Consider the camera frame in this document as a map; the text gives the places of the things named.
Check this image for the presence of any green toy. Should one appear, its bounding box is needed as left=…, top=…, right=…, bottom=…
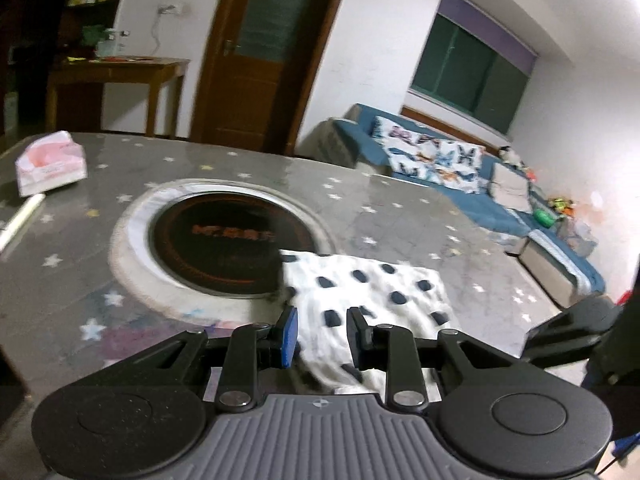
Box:
left=533, top=208, right=558, bottom=229

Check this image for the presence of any dark green window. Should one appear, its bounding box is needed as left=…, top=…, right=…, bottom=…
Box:
left=410, top=14, right=537, bottom=134

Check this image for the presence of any black jacket right forearm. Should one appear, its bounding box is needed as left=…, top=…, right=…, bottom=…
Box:
left=582, top=275, right=640, bottom=458

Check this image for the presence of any wall power socket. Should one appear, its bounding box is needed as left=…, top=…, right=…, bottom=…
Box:
left=157, top=3, right=183, bottom=16

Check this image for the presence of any round induction cooktop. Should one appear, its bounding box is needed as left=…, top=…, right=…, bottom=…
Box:
left=108, top=179, right=341, bottom=325

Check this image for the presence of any pink tissue pack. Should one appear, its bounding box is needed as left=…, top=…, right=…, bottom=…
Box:
left=15, top=130, right=88, bottom=197

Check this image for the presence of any brown wooden door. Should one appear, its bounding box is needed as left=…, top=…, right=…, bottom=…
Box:
left=189, top=0, right=341, bottom=155

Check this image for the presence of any blue sofa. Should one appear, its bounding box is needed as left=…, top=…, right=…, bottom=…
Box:
left=300, top=104, right=605, bottom=307

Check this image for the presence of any white polka dot garment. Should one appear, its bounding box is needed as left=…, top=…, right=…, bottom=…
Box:
left=281, top=250, right=458, bottom=394

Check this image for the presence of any panda plush toy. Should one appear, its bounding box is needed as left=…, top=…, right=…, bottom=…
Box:
left=498, top=145, right=525, bottom=170

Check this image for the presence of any wooden side table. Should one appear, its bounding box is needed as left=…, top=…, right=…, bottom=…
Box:
left=46, top=56, right=190, bottom=139

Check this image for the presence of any butterfly print pillow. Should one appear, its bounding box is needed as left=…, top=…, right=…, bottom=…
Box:
left=372, top=116, right=485, bottom=194

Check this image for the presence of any grey storage ottoman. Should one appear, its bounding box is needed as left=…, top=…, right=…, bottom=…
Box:
left=506, top=230, right=605, bottom=308

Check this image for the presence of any dark wooden shelf cabinet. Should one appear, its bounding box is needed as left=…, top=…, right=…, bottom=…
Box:
left=1, top=0, right=119, bottom=141

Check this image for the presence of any beige cushion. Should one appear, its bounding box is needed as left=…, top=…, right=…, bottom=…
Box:
left=488, top=164, right=533, bottom=214

